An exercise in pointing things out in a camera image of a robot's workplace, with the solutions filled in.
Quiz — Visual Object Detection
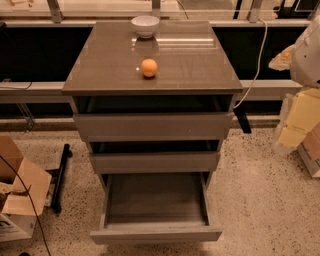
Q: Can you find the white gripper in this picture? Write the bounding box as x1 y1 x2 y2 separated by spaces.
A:
268 45 320 155

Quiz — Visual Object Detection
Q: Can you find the orange fruit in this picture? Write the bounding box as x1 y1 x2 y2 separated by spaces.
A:
141 59 158 78

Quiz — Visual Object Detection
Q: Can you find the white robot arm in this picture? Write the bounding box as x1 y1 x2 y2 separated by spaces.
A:
269 15 320 154

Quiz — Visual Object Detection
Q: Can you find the grey top drawer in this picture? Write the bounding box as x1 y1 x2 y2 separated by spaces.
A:
74 113 232 142

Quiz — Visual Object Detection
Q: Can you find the grey drawer cabinet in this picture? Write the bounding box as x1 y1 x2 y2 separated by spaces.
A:
61 20 244 192

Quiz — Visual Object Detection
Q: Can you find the grey middle drawer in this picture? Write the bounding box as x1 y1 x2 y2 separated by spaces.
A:
89 152 220 174

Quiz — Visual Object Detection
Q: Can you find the grey open bottom drawer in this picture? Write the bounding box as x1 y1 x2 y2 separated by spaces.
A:
90 173 222 244

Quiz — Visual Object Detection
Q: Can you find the cardboard box right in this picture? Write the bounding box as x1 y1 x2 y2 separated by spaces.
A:
298 123 320 178

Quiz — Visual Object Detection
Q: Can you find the white ceramic bowl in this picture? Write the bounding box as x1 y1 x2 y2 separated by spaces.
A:
131 15 160 38

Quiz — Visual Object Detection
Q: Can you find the black metal stand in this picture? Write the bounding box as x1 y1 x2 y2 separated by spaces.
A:
48 144 73 214

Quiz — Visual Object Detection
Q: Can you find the open cardboard box left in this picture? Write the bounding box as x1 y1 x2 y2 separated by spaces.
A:
0 134 51 242

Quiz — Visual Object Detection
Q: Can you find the white cable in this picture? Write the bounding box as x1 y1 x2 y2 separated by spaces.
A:
233 18 269 110

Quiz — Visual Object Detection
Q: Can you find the black table leg bracket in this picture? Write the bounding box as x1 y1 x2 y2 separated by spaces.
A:
233 107 252 134

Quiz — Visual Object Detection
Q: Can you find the black cable on floor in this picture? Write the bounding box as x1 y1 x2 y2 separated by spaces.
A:
0 155 52 256

